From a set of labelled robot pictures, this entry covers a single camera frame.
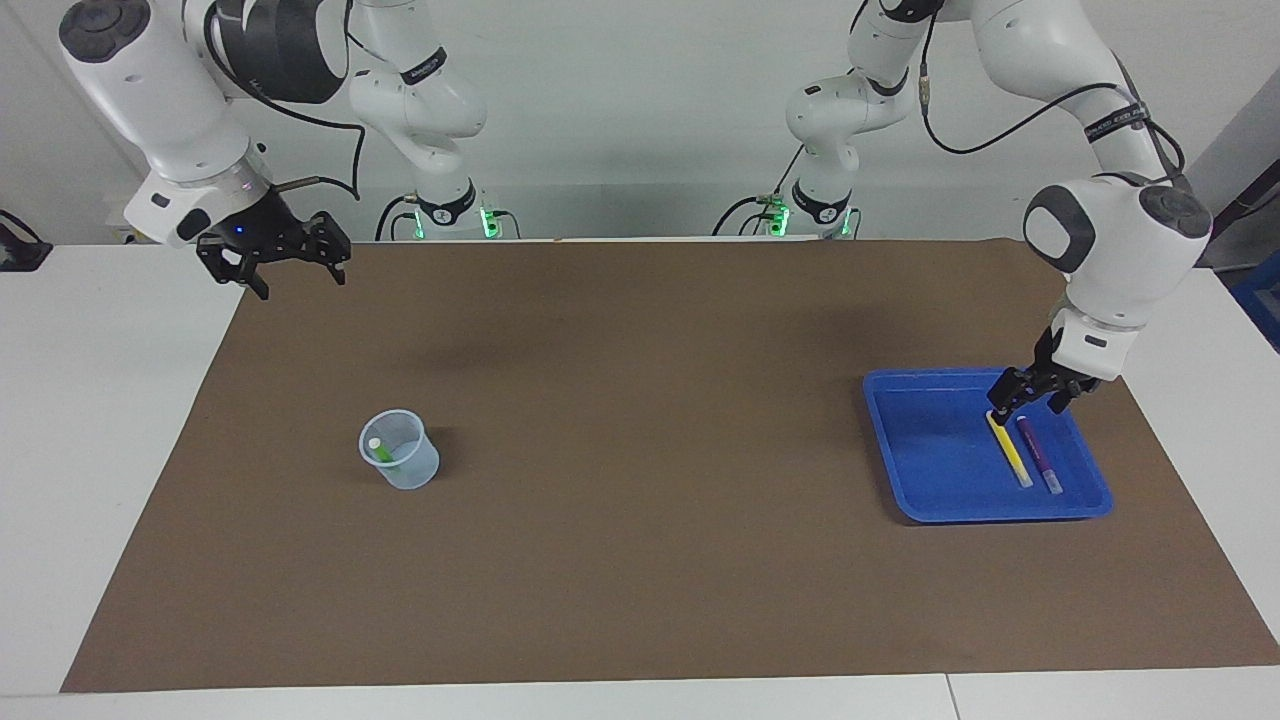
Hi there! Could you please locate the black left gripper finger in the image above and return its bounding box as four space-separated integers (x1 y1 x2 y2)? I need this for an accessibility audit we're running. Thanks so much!
987 367 1043 429
1046 380 1101 416

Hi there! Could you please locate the black base cable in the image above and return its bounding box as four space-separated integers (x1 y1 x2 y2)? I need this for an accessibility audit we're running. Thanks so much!
712 193 801 237
375 195 421 242

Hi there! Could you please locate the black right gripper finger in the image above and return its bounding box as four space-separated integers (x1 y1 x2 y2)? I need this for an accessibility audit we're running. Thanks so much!
195 238 271 301
305 212 352 287

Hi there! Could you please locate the purple pen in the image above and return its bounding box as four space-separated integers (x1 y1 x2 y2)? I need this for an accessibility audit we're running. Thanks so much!
1016 415 1064 496

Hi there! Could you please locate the blue plastic tray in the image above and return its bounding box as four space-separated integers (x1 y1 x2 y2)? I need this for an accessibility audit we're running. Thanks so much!
862 367 1114 524

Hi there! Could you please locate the translucent plastic cup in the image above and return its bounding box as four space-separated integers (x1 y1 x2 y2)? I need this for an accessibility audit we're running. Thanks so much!
358 408 441 491

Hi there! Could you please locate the yellow pen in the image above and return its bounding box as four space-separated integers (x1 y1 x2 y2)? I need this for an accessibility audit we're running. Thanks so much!
985 410 1034 490

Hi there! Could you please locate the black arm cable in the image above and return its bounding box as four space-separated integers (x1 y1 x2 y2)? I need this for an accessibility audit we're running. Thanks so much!
205 0 366 201
915 0 1186 181

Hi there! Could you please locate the black table clamp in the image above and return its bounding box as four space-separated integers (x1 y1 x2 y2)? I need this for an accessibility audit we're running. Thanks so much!
0 208 53 273

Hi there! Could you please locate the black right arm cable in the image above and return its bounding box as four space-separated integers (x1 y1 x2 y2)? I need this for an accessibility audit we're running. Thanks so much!
205 0 366 201

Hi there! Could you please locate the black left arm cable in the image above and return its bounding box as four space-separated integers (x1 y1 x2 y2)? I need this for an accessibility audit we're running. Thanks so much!
915 0 1186 181

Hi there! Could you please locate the blue storage box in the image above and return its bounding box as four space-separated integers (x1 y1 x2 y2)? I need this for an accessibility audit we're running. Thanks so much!
1232 278 1280 353

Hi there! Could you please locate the brown table mat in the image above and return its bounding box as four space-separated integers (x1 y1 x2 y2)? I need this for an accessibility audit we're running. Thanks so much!
60 238 1280 694

